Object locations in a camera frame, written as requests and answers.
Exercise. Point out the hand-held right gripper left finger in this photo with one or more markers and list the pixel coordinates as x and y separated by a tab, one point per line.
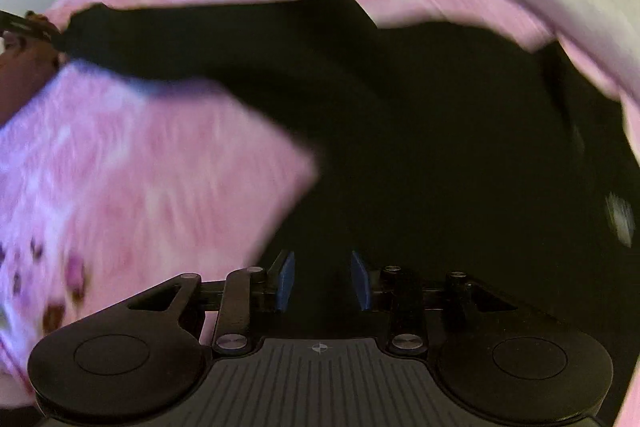
286	279

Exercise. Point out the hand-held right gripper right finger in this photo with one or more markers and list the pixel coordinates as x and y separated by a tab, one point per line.
360	282

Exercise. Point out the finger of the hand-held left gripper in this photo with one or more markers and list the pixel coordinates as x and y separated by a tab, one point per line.
30	27

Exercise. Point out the pink floral blanket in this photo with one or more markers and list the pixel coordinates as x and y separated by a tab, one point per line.
150	167

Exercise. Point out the person's left hand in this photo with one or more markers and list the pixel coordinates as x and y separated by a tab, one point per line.
20	77

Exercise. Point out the black garment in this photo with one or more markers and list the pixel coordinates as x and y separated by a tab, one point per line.
425	132

